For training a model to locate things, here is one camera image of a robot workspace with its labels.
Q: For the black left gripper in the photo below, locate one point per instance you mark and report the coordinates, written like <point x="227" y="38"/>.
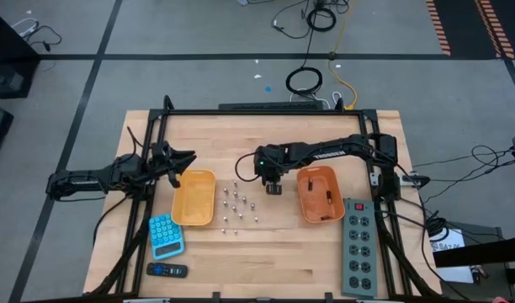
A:
<point x="156" y="162"/>

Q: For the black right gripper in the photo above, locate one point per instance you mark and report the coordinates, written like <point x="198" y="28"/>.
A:
<point x="269" y="164"/>

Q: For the yellow plastic bin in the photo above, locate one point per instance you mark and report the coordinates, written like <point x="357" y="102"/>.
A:
<point x="194" y="198"/>

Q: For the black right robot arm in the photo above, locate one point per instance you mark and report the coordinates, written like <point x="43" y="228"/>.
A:
<point x="325" y="153"/>

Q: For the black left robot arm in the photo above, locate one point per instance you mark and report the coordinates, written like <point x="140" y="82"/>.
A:
<point x="85" y="181"/>

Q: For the orange plastic bin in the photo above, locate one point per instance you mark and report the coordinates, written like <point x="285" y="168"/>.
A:
<point x="316" y="202"/>

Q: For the blue desk calculator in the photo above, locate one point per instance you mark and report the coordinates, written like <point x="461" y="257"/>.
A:
<point x="165" y="235"/>

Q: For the black remote control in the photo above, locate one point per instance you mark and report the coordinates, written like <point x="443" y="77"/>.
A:
<point x="173" y="270"/>

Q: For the grey metal power strip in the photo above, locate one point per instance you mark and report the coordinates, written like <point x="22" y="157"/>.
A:
<point x="358" y="261"/>

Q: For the black plug adapter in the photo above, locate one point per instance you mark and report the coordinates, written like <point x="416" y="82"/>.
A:
<point x="419" y="181"/>

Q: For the white label sheet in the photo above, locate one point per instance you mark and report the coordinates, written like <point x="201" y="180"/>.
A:
<point x="447" y="244"/>

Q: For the black cabinet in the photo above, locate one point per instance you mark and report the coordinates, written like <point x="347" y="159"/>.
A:
<point x="5" y="50"/>

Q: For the black metal beam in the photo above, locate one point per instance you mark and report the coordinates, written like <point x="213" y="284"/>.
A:
<point x="480" y="252"/>

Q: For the black aluminium table frame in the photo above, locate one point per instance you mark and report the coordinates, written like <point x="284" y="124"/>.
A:
<point x="261" y="112"/>

